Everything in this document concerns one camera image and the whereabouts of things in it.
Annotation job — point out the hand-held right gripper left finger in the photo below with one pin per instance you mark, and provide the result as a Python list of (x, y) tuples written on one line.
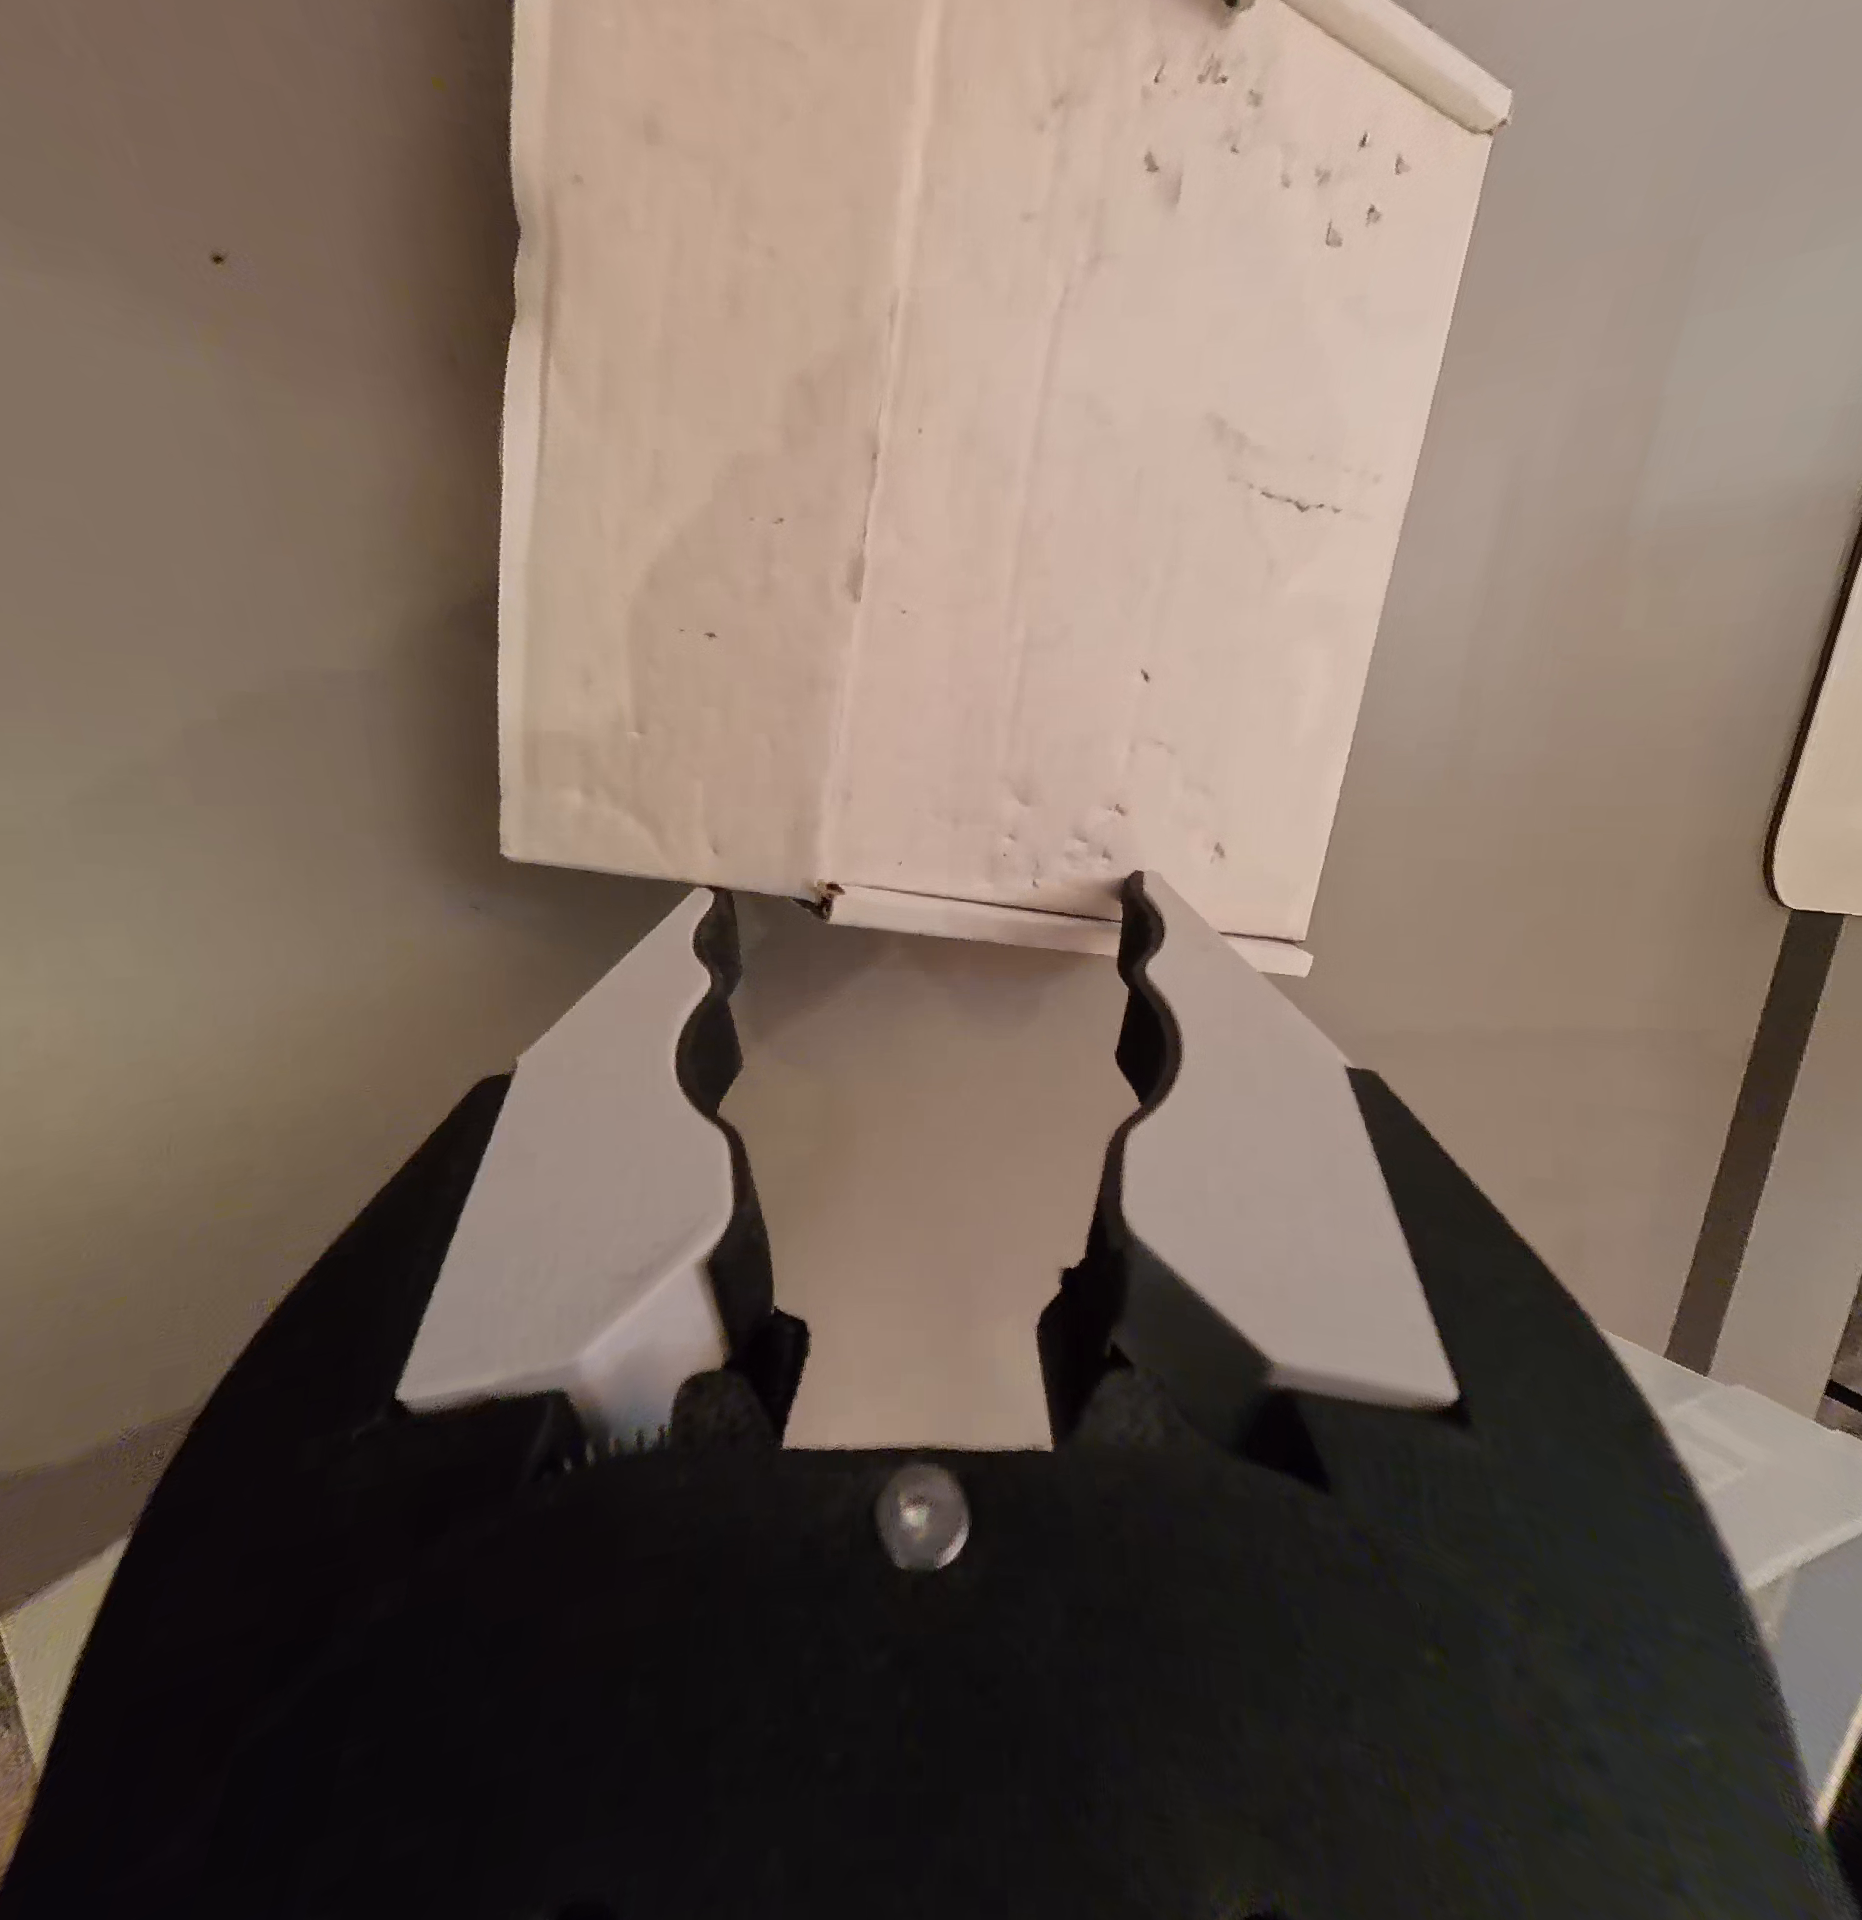
[(588, 1202)]

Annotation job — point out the clear plastic storage bin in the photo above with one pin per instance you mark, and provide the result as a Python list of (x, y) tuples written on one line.
[(1771, 1469)]

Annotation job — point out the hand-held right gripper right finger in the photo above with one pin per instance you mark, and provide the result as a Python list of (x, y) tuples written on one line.
[(1260, 1202)]

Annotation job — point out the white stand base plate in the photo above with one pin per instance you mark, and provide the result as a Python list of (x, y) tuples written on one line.
[(1854, 748)]

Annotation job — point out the white cardboard box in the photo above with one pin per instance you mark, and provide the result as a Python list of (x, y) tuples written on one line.
[(990, 450)]

